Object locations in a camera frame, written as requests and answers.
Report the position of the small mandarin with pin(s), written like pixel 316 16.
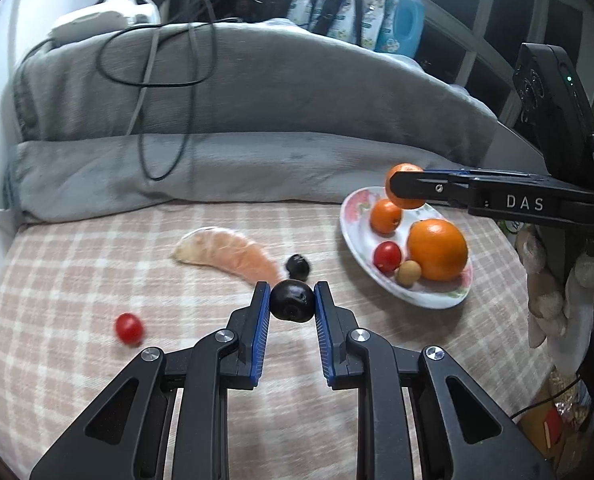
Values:
pixel 402 167
pixel 386 216

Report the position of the dark purple grape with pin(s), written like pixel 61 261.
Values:
pixel 297 266
pixel 292 300

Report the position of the grey fleece blanket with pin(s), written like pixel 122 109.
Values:
pixel 277 85

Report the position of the small brown longan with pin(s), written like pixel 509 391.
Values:
pixel 408 272

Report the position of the peeled pomelo segment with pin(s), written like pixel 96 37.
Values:
pixel 227 252

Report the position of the white floral plate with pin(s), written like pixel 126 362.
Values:
pixel 427 297

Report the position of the white charger block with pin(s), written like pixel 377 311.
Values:
pixel 132 5

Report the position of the blue detergent bottle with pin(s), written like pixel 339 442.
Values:
pixel 404 20

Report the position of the window frame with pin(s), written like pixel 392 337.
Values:
pixel 477 25

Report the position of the large orange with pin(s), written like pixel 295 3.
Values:
pixel 437 250

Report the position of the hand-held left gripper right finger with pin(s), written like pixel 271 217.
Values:
pixel 324 335

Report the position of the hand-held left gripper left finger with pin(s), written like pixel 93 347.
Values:
pixel 259 330

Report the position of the beige checked cloth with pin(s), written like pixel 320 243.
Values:
pixel 77 270

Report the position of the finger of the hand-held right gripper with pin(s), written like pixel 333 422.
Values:
pixel 427 187
pixel 449 172

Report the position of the white power strip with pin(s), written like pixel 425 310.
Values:
pixel 84 22

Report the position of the red cherry tomato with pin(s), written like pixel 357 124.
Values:
pixel 387 255
pixel 128 328

